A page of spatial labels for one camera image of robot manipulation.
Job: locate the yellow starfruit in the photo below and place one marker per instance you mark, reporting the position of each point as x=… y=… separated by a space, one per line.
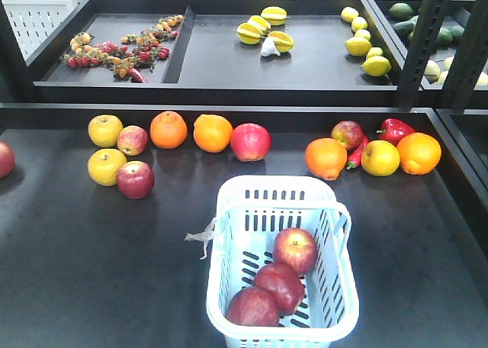
x=274 y=15

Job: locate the red apple at edge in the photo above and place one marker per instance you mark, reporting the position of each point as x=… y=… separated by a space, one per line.
x=7 y=160

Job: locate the small pink apple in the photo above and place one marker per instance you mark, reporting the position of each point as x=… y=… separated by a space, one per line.
x=132 y=140

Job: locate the pale green pear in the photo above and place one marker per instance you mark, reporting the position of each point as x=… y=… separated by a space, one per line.
x=432 y=72

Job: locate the black upright post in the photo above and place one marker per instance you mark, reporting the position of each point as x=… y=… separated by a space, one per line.
x=432 y=14

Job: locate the red yellow apple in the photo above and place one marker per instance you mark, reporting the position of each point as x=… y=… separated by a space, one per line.
x=349 y=133

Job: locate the light blue plastic basket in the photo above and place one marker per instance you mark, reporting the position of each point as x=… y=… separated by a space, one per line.
x=251 y=211

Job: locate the green avocado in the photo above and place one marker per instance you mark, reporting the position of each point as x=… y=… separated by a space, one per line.
x=401 y=11

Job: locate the white garlic bulb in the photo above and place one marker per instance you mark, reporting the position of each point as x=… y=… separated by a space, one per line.
x=269 y=48

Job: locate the red bell pepper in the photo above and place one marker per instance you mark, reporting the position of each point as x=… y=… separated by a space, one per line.
x=394 y=130

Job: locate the red pink apple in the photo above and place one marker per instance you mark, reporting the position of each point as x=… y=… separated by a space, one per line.
x=250 y=142

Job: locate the red chili pepper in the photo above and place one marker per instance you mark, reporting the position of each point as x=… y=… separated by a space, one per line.
x=354 y=159

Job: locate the yellow lemon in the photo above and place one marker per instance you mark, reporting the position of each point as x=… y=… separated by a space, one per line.
x=376 y=66

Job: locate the orange fruit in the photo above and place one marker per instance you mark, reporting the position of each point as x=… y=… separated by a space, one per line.
x=325 y=158
x=212 y=132
x=168 y=130
x=419 y=153

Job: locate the dark red apple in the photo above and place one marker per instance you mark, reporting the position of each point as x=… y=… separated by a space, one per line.
x=135 y=179
x=296 y=248
x=253 y=307
x=283 y=284

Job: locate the cherry tomato vine bunch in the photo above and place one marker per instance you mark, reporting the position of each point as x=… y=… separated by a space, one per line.
x=128 y=58

